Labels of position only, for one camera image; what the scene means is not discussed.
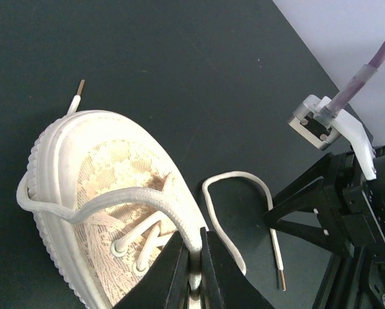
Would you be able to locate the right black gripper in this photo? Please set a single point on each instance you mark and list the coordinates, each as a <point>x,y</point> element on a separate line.
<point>348,210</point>

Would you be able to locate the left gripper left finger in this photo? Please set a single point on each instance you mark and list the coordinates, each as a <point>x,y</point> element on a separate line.
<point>165,286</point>

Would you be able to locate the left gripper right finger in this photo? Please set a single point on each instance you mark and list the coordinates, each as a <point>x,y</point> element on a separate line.
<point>223,284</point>

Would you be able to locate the white shoelace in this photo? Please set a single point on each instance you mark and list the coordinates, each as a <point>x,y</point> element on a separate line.
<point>148,196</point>

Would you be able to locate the beige lace sneaker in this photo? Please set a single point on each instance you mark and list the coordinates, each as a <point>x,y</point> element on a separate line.
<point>84,155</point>

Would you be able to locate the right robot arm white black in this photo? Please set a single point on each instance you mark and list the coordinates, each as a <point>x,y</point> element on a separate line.
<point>352,282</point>

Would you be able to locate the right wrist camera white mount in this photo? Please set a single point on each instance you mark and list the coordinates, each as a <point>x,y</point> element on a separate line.
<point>305,121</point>

